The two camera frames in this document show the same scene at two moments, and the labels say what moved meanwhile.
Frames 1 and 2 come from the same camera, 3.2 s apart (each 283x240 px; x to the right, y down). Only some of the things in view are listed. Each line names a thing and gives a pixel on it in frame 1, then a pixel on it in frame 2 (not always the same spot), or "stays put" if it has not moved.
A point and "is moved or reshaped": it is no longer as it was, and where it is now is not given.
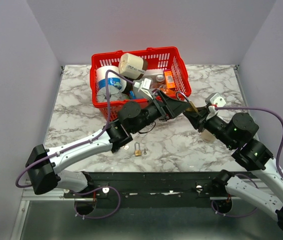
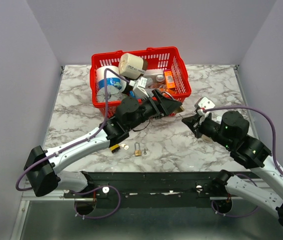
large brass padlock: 192,108 is moved or reshaped
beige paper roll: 132,66 stays put
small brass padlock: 137,153 stays put
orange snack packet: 168,91 stays put
